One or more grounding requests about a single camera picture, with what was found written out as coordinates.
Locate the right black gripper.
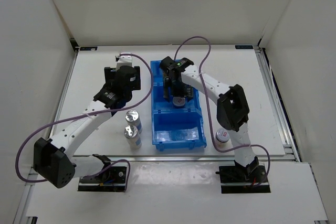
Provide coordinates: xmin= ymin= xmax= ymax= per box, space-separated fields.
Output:
xmin=164 ymin=77 xmax=194 ymax=102

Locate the red-label lid jar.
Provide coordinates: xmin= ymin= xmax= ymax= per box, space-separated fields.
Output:
xmin=172 ymin=97 xmax=187 ymax=109
xmin=215 ymin=128 xmax=230 ymax=148

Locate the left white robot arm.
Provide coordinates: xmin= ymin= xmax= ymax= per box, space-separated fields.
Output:
xmin=33 ymin=66 xmax=141 ymax=188

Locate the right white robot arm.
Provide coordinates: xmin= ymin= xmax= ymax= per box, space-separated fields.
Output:
xmin=159 ymin=57 xmax=259 ymax=182

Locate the rear silver-lid white jar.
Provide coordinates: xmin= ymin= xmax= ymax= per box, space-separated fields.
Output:
xmin=125 ymin=110 xmax=142 ymax=134

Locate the silver-lid white jar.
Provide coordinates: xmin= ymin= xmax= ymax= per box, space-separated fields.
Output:
xmin=124 ymin=125 xmax=142 ymax=149
xmin=125 ymin=110 xmax=142 ymax=134

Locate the blue three-compartment plastic bin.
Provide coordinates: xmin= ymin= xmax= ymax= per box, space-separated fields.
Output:
xmin=150 ymin=60 xmax=207 ymax=151

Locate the front silver-lid white jar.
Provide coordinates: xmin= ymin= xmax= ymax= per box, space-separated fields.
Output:
xmin=124 ymin=125 xmax=142 ymax=149

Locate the left blue corner label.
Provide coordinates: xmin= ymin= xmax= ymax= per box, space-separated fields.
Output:
xmin=79 ymin=47 xmax=98 ymax=51

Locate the blue corner label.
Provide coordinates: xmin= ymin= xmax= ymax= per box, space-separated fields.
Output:
xmin=79 ymin=47 xmax=98 ymax=51
xmin=235 ymin=45 xmax=254 ymax=50

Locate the right blue corner label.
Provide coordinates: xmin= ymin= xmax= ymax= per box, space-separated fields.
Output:
xmin=235 ymin=45 xmax=254 ymax=50

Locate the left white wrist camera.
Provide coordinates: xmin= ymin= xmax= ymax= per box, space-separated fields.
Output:
xmin=115 ymin=54 xmax=133 ymax=71

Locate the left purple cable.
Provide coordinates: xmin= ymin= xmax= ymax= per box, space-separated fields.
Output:
xmin=15 ymin=53 xmax=153 ymax=191

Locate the purple cable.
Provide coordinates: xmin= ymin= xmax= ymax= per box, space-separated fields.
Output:
xmin=174 ymin=36 xmax=272 ymax=188
xmin=15 ymin=53 xmax=153 ymax=191

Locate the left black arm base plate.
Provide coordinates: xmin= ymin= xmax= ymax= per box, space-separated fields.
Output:
xmin=77 ymin=162 xmax=129 ymax=193

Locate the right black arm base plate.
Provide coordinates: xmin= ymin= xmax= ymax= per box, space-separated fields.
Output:
xmin=216 ymin=165 xmax=271 ymax=194

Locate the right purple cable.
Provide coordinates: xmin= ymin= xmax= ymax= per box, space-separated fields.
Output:
xmin=174 ymin=36 xmax=272 ymax=188

